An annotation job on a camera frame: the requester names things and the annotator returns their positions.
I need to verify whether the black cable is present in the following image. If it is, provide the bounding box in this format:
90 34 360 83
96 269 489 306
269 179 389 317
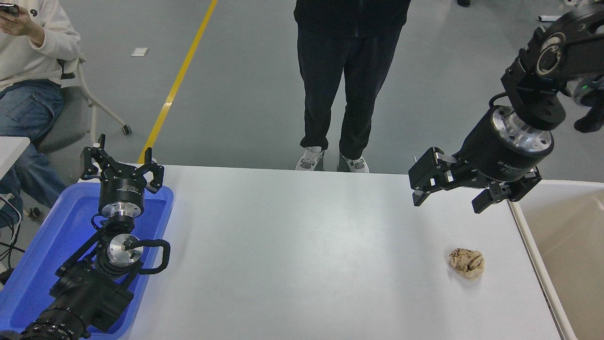
0 194 25 263

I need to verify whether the large pale bin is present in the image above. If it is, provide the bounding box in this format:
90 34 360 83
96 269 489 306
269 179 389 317
509 179 604 340

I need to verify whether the white side desk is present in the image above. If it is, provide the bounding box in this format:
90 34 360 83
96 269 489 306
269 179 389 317
0 136 31 180

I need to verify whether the blue plastic tray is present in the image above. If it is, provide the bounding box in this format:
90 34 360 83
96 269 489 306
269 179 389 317
0 182 175 339

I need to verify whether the tan paper ball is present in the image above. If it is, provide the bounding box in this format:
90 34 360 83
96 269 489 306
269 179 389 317
449 248 485 280

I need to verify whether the grey office chair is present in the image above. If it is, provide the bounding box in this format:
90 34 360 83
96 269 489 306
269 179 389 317
37 53 133 154

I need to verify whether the person's hand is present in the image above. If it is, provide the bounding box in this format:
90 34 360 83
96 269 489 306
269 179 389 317
0 10 46 48

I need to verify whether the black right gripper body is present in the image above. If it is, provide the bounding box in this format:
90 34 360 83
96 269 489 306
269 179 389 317
455 111 539 183

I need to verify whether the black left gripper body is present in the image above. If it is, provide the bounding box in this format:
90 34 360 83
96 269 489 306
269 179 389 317
98 165 146 205

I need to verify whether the standing person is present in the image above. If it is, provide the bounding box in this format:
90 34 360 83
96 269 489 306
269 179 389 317
293 0 412 173

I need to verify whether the seated person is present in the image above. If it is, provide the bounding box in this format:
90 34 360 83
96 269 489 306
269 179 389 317
0 0 82 228

